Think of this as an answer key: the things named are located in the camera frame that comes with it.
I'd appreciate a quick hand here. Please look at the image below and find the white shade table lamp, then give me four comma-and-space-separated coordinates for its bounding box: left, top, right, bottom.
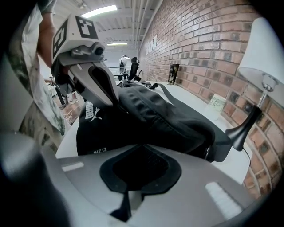
225, 17, 284, 152

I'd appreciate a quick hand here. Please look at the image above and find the white printed card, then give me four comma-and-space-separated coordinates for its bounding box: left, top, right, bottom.
205, 93, 227, 121

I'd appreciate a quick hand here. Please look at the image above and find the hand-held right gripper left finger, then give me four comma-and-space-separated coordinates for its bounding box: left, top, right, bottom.
41, 145, 142, 222

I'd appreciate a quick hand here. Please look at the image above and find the black bag with zipper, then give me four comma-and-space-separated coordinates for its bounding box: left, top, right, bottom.
76, 80, 233, 163

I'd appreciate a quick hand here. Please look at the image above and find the person's camouflage shirt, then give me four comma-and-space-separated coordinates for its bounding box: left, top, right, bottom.
8, 0, 67, 156

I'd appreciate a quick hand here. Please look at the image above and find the white wall sign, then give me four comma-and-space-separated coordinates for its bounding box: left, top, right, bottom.
146, 34, 158, 55

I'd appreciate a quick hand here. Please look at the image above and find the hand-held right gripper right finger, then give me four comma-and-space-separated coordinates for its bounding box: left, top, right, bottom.
127, 144, 256, 227

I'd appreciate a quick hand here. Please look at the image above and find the black lamp cable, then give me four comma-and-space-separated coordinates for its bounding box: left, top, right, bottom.
241, 146, 252, 169

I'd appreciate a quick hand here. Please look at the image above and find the person's left forearm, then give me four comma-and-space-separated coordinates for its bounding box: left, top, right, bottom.
36, 12, 59, 68

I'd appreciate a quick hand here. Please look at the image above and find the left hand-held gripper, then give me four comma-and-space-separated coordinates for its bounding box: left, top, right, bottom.
51, 13, 121, 107

